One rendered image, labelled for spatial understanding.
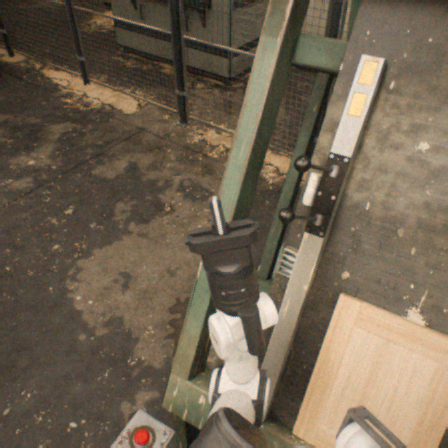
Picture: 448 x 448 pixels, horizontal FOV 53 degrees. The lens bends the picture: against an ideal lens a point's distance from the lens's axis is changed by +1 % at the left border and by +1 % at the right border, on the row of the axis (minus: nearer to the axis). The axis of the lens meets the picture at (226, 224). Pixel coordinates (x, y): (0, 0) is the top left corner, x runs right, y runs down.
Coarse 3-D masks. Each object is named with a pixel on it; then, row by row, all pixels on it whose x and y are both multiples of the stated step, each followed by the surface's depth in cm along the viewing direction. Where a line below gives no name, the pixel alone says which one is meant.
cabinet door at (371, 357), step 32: (352, 320) 109; (384, 320) 106; (320, 352) 113; (352, 352) 110; (384, 352) 107; (416, 352) 103; (320, 384) 114; (352, 384) 111; (384, 384) 108; (416, 384) 104; (320, 416) 115; (384, 416) 108; (416, 416) 105
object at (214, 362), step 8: (280, 256) 183; (208, 360) 147; (216, 360) 147; (208, 368) 145; (216, 368) 145; (176, 416) 138; (176, 424) 143; (184, 424) 139; (176, 432) 147; (184, 432) 143; (192, 432) 161; (176, 440) 151; (184, 440) 147; (192, 440) 165
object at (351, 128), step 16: (384, 64) 100; (352, 96) 102; (368, 96) 100; (368, 112) 103; (352, 128) 102; (336, 144) 104; (352, 144) 103; (352, 160) 106; (336, 208) 109; (304, 240) 110; (320, 240) 108; (304, 256) 110; (320, 256) 112; (304, 272) 111; (288, 288) 113; (304, 288) 111; (288, 304) 114; (304, 304) 115; (288, 320) 114; (272, 336) 116; (288, 336) 114; (272, 352) 117; (288, 352) 118; (272, 368) 117; (272, 384) 118; (272, 400) 121
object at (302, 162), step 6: (300, 156) 97; (306, 156) 97; (294, 162) 98; (300, 162) 96; (306, 162) 96; (294, 168) 98; (300, 168) 97; (306, 168) 97; (312, 168) 100; (318, 168) 100; (324, 168) 101; (330, 168) 103; (336, 168) 103; (330, 174) 104; (336, 174) 103
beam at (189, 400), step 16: (176, 384) 130; (192, 384) 128; (208, 384) 130; (176, 400) 131; (192, 400) 128; (208, 400) 126; (192, 416) 129; (208, 416) 127; (272, 432) 118; (288, 432) 119
